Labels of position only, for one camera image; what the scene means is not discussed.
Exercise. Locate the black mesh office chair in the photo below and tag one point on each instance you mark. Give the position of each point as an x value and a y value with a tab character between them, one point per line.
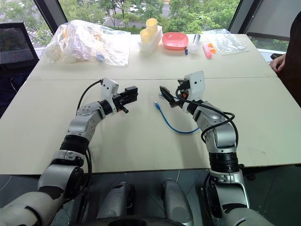
14	44

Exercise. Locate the silver robot right leg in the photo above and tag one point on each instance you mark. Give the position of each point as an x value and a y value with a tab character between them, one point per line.
175	202

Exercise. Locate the silver robot left leg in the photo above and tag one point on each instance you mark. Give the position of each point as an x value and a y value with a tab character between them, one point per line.
117	202

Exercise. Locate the bystander dark clothed body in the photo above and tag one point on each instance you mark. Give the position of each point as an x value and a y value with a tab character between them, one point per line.
292	58

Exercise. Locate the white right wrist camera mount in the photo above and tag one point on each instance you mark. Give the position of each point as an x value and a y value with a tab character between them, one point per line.
196	86

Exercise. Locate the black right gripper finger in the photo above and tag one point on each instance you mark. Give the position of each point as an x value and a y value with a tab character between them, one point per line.
176	104
166	93

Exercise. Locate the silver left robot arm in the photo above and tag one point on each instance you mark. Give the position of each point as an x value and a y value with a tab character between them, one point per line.
80	122

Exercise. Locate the small clear plastic bag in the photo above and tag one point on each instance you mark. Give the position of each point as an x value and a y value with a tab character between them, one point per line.
230	43

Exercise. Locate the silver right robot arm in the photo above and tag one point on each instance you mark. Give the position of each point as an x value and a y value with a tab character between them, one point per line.
223	136

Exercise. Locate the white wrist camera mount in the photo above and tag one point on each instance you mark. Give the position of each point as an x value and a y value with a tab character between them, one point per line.
110	87
196	86

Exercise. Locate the orange plastic cap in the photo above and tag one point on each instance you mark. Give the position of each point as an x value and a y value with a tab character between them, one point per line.
213	50
210	44

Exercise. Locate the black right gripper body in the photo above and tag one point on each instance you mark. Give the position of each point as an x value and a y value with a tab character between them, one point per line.
183	90

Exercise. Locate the large clear plastic bag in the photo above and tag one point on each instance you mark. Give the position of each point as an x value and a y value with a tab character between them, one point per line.
80	44

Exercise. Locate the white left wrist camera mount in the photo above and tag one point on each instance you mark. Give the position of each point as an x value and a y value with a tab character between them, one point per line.
110	87

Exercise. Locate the pink marker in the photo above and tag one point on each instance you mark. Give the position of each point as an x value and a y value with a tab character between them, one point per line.
207	53

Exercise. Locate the clear plastic tube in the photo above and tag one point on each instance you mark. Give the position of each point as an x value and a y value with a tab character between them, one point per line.
195	43

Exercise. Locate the bystander bare hand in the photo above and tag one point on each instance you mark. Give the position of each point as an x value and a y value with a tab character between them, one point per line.
278	63

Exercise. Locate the silver robot leg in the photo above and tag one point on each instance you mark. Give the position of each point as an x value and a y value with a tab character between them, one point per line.
175	202
117	202

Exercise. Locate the dark window frame post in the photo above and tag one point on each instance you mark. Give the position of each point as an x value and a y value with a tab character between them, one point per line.
50	14
263	16

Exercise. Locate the small black device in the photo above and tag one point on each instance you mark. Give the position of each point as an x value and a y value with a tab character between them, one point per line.
274	56

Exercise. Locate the small blue capped item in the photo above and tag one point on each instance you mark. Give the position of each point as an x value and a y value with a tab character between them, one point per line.
186	51

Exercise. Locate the pink plastic bowl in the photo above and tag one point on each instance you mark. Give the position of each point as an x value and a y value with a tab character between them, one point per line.
175	41

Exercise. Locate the yellow plastic cup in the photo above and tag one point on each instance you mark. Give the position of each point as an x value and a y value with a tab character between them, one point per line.
151	24
145	35

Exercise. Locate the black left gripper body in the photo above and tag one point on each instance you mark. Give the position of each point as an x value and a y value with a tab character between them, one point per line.
118	100

